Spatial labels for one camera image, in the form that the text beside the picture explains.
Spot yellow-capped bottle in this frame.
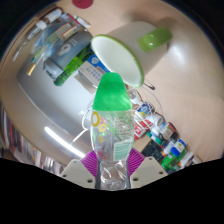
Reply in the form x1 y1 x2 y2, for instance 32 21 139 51
26 39 54 77

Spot red and white canister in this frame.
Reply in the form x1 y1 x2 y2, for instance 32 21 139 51
133 117 153 141

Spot clear bottle with green cap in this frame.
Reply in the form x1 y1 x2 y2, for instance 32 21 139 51
89 72 135 191

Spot grey shaker bottle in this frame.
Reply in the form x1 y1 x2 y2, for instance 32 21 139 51
42 31 93 79

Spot blue plastic bag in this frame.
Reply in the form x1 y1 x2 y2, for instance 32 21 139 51
31 21 84 58

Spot white mug with green handle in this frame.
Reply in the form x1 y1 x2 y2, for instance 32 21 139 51
90 20 174 89

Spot dark supplement bottle green cap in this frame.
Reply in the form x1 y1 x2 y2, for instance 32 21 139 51
159 121 178 142

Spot green glass bottle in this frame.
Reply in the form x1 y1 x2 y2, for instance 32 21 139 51
53 44 96 87

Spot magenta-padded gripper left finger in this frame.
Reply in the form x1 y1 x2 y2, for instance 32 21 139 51
59 149 100 190

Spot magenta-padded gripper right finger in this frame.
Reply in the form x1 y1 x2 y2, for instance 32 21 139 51
126 148 169 190

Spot white bottle with blue label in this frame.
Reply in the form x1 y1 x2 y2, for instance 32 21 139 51
170 137 188 158

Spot green plastic container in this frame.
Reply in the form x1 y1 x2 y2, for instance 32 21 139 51
161 152 183 172

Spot flat round red coaster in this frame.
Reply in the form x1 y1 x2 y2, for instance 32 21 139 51
71 0 93 9

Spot wooden shelf unit with books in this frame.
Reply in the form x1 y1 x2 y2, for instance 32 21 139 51
0 66 88 174

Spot white LED light bar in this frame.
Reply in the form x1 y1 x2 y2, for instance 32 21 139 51
44 126 86 158

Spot white cable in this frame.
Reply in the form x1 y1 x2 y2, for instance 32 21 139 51
71 99 96 144

